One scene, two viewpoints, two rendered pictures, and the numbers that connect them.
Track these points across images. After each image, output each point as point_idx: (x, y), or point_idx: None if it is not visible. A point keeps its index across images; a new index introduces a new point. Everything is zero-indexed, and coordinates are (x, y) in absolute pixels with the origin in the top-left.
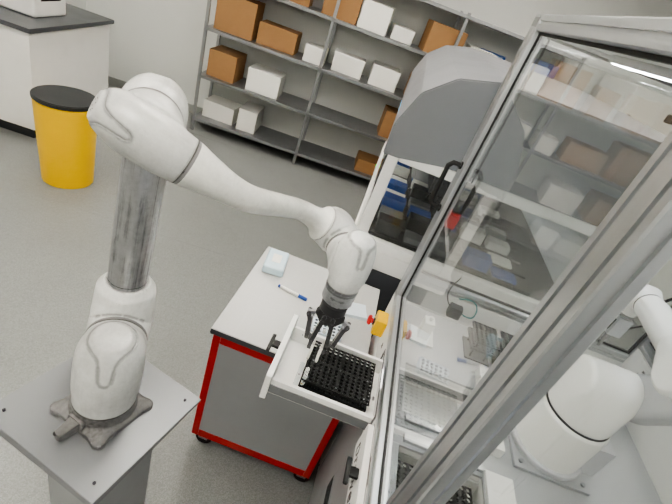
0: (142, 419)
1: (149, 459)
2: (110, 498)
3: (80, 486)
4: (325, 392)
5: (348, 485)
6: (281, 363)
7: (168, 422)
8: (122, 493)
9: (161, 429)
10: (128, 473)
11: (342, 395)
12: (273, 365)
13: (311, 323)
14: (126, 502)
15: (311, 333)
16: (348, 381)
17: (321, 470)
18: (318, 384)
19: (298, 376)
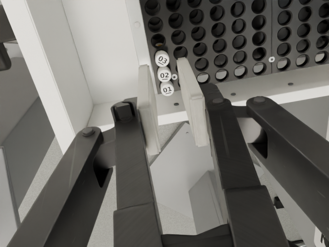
0: None
1: (23, 121)
2: (30, 169)
3: None
4: (237, 60)
5: (310, 119)
6: (69, 8)
7: (2, 207)
8: (34, 146)
9: (5, 219)
10: (21, 160)
11: (296, 68)
12: (66, 140)
13: (77, 211)
14: (43, 123)
15: (113, 140)
16: (310, 3)
17: None
18: (215, 81)
19: (140, 33)
